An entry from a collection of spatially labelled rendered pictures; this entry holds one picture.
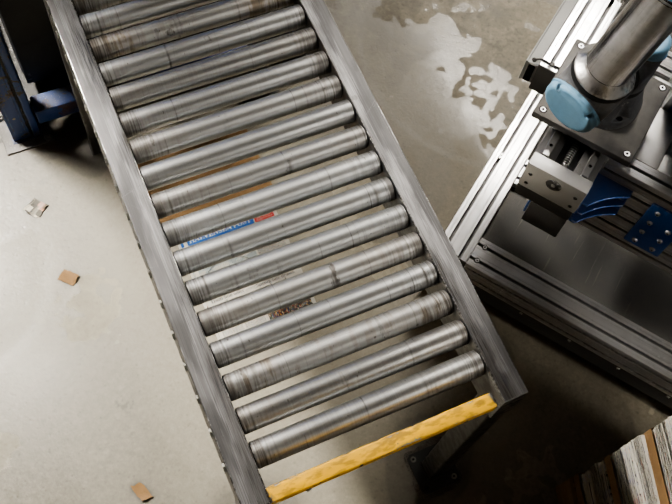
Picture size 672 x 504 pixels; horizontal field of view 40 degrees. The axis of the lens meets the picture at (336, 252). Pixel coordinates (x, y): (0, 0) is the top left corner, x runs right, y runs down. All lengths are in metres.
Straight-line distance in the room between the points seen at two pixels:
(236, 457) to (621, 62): 0.93
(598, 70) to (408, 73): 1.34
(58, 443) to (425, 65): 1.57
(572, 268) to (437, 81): 0.80
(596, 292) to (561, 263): 0.12
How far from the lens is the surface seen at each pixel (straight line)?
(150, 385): 2.50
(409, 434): 1.63
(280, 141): 1.87
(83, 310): 2.59
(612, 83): 1.71
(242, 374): 1.66
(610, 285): 2.52
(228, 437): 1.63
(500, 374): 1.71
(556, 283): 2.45
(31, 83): 2.87
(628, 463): 2.06
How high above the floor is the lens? 2.39
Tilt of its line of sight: 66 degrees down
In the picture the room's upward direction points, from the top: 11 degrees clockwise
